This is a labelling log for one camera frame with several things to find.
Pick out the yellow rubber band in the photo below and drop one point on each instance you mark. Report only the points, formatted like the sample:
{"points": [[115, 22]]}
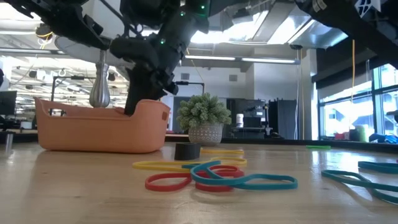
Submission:
{"points": [[136, 165], [222, 152]]}

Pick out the white canister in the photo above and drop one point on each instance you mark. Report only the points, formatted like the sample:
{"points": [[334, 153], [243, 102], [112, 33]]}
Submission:
{"points": [[239, 120]]}

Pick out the blue rubber band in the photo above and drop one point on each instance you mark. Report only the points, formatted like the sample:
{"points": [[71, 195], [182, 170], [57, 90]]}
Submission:
{"points": [[382, 168], [270, 187]]}

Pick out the red box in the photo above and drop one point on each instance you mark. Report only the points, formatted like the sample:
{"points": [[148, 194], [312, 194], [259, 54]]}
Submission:
{"points": [[339, 136]]}

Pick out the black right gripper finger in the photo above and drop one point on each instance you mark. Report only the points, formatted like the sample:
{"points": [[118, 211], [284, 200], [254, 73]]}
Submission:
{"points": [[135, 87], [152, 87]]}

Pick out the black round cap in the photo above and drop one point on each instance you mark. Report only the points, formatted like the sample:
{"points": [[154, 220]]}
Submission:
{"points": [[186, 152]]}

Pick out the green bottle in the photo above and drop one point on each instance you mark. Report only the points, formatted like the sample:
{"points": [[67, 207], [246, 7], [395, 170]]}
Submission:
{"points": [[360, 133]]}

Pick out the green rubber band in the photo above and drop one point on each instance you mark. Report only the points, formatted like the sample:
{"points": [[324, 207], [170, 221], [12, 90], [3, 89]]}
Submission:
{"points": [[317, 147]]}

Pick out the blue bag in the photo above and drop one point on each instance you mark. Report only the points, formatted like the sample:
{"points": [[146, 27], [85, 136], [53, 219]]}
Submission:
{"points": [[384, 138]]}

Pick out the teal rubber band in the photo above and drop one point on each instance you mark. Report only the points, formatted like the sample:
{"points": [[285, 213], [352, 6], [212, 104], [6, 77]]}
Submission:
{"points": [[325, 174]]}

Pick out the black frame stand with camera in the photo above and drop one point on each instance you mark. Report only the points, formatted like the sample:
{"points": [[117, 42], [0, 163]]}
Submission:
{"points": [[189, 83]]}

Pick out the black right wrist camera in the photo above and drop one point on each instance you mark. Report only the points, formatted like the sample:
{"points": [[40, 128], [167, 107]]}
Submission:
{"points": [[130, 51]]}

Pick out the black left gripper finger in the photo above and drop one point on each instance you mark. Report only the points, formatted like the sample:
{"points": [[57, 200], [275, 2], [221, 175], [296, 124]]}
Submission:
{"points": [[84, 39], [96, 37]]}

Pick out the black monitor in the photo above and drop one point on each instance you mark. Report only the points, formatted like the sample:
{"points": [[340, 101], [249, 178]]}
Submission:
{"points": [[7, 102]]}

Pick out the green artificial potted plant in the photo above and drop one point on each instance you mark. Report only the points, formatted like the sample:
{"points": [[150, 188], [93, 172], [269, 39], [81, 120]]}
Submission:
{"points": [[203, 112]]}

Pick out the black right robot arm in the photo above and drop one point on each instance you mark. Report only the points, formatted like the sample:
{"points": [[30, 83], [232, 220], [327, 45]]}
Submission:
{"points": [[357, 25]]}

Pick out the black robot workstation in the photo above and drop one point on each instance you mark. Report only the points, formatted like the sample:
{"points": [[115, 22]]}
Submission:
{"points": [[248, 123]]}

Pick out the silver ceiling duct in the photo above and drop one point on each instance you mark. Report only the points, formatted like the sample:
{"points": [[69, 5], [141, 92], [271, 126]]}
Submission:
{"points": [[276, 21]]}

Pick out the orange plastic bin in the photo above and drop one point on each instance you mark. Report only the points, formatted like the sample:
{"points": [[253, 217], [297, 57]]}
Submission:
{"points": [[102, 133]]}

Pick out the black curtain panel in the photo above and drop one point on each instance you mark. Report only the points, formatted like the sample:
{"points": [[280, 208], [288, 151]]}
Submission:
{"points": [[283, 119]]}

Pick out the ceiling light strip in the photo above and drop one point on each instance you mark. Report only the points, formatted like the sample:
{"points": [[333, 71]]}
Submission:
{"points": [[239, 58]]}

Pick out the white shade table lamp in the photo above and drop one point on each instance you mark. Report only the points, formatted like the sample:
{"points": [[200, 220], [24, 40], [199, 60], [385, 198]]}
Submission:
{"points": [[99, 90]]}

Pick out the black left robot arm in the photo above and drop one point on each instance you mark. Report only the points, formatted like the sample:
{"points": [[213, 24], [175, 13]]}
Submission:
{"points": [[28, 7]]}

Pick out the red rubber band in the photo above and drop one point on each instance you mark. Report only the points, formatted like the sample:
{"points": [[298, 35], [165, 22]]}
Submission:
{"points": [[161, 188]]}

